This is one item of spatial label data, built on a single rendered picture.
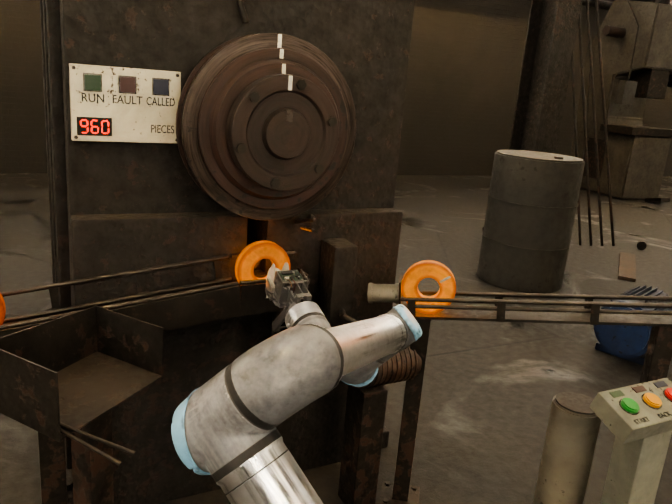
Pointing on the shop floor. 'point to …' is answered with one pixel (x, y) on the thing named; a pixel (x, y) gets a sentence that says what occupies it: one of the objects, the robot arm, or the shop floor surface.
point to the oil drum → (529, 220)
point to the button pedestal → (635, 443)
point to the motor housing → (369, 428)
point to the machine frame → (240, 330)
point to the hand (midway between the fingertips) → (273, 272)
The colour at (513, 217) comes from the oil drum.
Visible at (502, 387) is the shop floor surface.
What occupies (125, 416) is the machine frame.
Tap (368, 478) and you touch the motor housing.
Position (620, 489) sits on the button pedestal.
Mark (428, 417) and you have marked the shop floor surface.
